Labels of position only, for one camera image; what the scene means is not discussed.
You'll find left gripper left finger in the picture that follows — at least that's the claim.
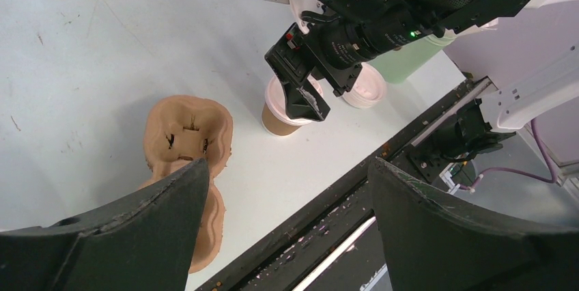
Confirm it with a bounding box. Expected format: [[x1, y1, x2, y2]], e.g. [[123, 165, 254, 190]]
[[1, 159, 210, 290]]

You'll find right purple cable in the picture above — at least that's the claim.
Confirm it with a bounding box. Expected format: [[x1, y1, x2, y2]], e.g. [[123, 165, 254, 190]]
[[459, 117, 559, 193]]

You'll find white coffee cup lid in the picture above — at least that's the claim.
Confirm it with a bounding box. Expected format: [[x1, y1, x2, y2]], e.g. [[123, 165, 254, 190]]
[[265, 75, 312, 126]]

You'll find brown paper coffee cup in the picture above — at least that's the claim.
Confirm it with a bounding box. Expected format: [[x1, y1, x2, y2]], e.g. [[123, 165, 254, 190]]
[[262, 104, 301, 137]]

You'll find stack of white lids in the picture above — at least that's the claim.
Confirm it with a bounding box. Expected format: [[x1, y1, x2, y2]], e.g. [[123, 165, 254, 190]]
[[342, 63, 387, 109]]

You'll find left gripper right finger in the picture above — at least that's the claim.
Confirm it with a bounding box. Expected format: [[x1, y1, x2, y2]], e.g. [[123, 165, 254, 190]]
[[367, 158, 578, 290]]

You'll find brown pulp cup carrier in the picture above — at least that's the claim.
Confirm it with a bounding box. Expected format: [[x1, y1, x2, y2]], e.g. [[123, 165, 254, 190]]
[[140, 95, 234, 274]]

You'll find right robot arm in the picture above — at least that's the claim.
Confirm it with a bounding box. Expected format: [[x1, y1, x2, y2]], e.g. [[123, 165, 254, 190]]
[[262, 0, 531, 136]]

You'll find green cylindrical container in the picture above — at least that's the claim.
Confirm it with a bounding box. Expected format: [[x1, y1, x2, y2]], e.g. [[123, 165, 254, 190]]
[[369, 30, 457, 84]]

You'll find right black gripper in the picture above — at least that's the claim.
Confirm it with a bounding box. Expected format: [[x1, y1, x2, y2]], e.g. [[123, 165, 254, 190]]
[[265, 5, 434, 122]]

